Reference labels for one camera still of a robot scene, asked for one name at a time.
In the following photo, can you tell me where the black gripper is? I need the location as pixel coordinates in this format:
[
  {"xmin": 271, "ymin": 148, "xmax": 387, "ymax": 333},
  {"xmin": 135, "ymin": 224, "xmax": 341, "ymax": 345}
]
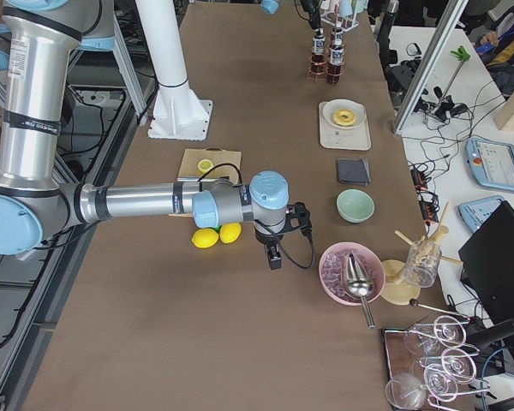
[
  {"xmin": 254, "ymin": 202, "xmax": 312, "ymax": 270},
  {"xmin": 302, "ymin": 0, "xmax": 321, "ymax": 29}
]

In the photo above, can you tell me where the tea bottle white cap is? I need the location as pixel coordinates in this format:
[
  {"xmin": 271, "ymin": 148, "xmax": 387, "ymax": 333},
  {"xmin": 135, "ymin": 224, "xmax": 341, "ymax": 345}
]
[{"xmin": 311, "ymin": 28, "xmax": 326, "ymax": 56}]

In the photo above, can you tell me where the middle tea bottle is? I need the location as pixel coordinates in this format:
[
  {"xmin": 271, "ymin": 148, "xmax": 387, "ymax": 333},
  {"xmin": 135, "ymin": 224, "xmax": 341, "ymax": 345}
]
[{"xmin": 330, "ymin": 25, "xmax": 344, "ymax": 48}]

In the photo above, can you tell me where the right tea bottle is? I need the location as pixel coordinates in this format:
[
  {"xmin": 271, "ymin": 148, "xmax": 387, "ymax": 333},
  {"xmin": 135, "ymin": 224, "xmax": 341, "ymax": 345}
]
[{"xmin": 326, "ymin": 39, "xmax": 344, "ymax": 84}]

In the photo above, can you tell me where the cream serving tray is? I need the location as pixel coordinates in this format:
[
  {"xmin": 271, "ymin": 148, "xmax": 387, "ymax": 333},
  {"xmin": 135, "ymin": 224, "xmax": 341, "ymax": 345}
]
[{"xmin": 319, "ymin": 102, "xmax": 371, "ymax": 151}]

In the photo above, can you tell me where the wine glass rack tray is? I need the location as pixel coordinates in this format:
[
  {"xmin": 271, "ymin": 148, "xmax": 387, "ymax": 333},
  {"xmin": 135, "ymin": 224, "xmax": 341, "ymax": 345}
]
[{"xmin": 381, "ymin": 313, "xmax": 490, "ymax": 410}]

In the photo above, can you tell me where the cup rack with cups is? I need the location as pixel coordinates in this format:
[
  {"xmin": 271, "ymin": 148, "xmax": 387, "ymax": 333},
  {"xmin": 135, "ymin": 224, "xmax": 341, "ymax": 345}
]
[{"xmin": 320, "ymin": 0, "xmax": 366, "ymax": 33}]

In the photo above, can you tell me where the upper yellow lemon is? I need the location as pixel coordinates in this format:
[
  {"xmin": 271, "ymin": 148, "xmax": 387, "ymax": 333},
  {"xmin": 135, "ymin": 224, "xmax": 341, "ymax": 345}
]
[{"xmin": 219, "ymin": 223, "xmax": 242, "ymax": 244}]

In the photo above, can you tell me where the yellow lemon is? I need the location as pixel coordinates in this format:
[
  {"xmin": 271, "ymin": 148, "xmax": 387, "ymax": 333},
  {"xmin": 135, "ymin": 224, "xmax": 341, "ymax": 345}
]
[
  {"xmin": 191, "ymin": 228, "xmax": 219, "ymax": 249},
  {"xmin": 219, "ymin": 223, "xmax": 242, "ymax": 244}
]

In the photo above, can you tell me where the lower yellow lemon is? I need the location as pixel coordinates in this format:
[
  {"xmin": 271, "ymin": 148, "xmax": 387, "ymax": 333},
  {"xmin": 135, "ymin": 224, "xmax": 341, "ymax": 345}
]
[{"xmin": 191, "ymin": 228, "xmax": 219, "ymax": 249}]

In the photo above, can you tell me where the pink bowl with ice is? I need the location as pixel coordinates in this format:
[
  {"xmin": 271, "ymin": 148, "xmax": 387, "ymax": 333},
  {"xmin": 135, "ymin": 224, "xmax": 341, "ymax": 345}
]
[{"xmin": 319, "ymin": 241, "xmax": 386, "ymax": 306}]

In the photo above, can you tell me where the steel ice scoop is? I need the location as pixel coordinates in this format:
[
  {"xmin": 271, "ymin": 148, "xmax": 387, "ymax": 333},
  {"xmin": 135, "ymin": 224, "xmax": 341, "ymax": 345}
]
[{"xmin": 343, "ymin": 253, "xmax": 375, "ymax": 329}]

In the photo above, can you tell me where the pale green bowl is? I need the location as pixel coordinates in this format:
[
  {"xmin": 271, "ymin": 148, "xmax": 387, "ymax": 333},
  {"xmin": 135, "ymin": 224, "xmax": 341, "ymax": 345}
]
[{"xmin": 336, "ymin": 189, "xmax": 375, "ymax": 223}]

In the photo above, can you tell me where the bamboo cutting board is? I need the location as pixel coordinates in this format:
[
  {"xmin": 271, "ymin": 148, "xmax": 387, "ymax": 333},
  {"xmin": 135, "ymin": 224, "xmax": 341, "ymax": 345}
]
[{"xmin": 168, "ymin": 148, "xmax": 242, "ymax": 216}]

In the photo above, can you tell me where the white round plate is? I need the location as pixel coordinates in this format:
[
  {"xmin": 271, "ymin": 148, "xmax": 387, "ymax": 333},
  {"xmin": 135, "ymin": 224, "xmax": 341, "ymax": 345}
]
[{"xmin": 322, "ymin": 99, "xmax": 367, "ymax": 129}]

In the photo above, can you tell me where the lemon half slice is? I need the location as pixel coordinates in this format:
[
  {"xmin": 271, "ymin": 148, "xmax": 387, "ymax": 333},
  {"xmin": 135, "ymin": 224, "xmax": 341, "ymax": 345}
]
[{"xmin": 197, "ymin": 158, "xmax": 214, "ymax": 174}]

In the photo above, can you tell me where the grey folded cloth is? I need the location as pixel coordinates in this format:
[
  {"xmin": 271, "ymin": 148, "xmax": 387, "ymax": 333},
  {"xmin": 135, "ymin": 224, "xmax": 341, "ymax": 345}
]
[{"xmin": 336, "ymin": 158, "xmax": 371, "ymax": 186}]

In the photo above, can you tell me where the wooden stand with base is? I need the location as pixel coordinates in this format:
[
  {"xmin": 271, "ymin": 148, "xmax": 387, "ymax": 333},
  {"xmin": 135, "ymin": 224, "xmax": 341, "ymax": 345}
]
[{"xmin": 380, "ymin": 202, "xmax": 463, "ymax": 305}]

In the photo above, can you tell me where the blue teach pendant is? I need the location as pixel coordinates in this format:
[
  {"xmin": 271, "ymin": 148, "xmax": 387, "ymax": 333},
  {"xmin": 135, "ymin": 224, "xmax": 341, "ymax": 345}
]
[
  {"xmin": 457, "ymin": 195, "xmax": 505, "ymax": 233},
  {"xmin": 465, "ymin": 138, "xmax": 514, "ymax": 192}
]

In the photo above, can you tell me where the black laptop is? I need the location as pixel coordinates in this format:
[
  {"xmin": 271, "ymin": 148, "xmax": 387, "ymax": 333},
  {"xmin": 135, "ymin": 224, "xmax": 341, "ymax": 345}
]
[{"xmin": 458, "ymin": 201, "xmax": 514, "ymax": 322}]

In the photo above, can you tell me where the copper wire bottle rack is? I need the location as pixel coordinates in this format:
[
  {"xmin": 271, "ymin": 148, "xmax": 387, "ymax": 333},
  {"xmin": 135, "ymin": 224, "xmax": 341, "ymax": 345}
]
[{"xmin": 308, "ymin": 54, "xmax": 345, "ymax": 83}]

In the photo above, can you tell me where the glazed ring donut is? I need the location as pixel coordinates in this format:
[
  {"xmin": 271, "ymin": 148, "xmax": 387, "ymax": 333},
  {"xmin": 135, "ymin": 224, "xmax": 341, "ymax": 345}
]
[{"xmin": 332, "ymin": 109, "xmax": 357, "ymax": 127}]

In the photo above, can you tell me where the aluminium frame post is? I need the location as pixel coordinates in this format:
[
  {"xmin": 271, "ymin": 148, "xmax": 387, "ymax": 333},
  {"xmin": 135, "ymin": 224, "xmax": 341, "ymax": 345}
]
[{"xmin": 392, "ymin": 0, "xmax": 468, "ymax": 137}]

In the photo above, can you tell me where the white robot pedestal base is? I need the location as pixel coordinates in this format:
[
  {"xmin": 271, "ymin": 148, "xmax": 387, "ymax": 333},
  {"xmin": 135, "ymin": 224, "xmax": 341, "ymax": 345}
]
[{"xmin": 136, "ymin": 0, "xmax": 212, "ymax": 141}]

